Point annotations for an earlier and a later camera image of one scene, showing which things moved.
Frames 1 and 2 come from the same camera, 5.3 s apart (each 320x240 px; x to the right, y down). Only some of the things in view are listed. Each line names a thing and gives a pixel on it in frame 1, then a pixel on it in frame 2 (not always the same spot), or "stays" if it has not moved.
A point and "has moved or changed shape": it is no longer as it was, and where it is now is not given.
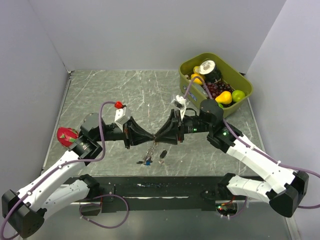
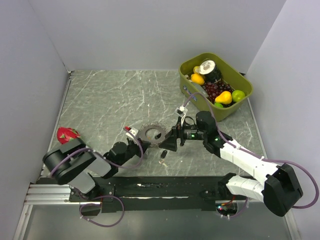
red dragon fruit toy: x=67 y=136 stays
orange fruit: x=198 y=80 stays
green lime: x=237 y=95 stays
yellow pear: x=225 y=97 stays
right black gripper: x=168 y=134 -> x=170 y=142
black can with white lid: x=211 y=73 stays
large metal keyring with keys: x=147 y=159 has moved or changed shape
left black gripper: x=133 y=134 -> x=144 y=145
